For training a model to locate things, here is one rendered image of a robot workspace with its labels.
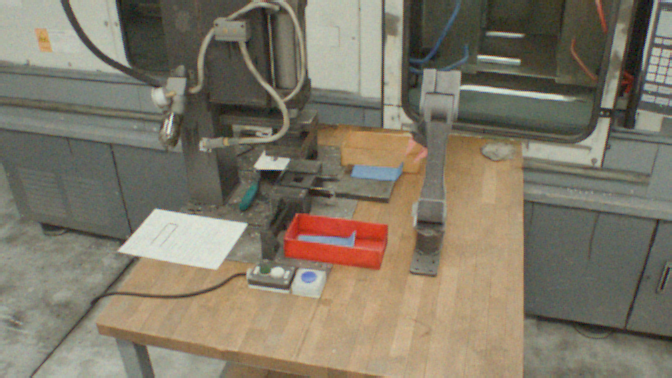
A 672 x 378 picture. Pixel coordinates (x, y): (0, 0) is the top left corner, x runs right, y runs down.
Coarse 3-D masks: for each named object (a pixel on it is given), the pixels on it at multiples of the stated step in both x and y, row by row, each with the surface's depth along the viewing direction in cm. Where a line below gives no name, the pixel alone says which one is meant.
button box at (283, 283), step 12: (264, 264) 158; (276, 264) 158; (252, 276) 154; (264, 276) 154; (276, 276) 154; (288, 276) 154; (264, 288) 154; (276, 288) 153; (288, 288) 153; (96, 300) 156
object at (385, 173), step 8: (360, 168) 198; (368, 168) 198; (376, 168) 198; (384, 168) 198; (392, 168) 198; (400, 168) 194; (352, 176) 195; (360, 176) 194; (368, 176) 194; (376, 176) 194; (384, 176) 194; (392, 176) 194
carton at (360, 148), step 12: (348, 132) 209; (360, 132) 210; (348, 144) 210; (360, 144) 212; (372, 144) 211; (384, 144) 210; (396, 144) 209; (408, 144) 208; (348, 156) 202; (360, 156) 201; (372, 156) 200; (384, 156) 199; (396, 156) 198; (408, 156) 197; (408, 168) 199
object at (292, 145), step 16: (224, 112) 175; (240, 112) 178; (256, 112) 177; (272, 112) 177; (288, 112) 170; (304, 112) 174; (288, 128) 171; (304, 128) 169; (272, 144) 167; (288, 144) 167; (304, 144) 169; (272, 160) 172
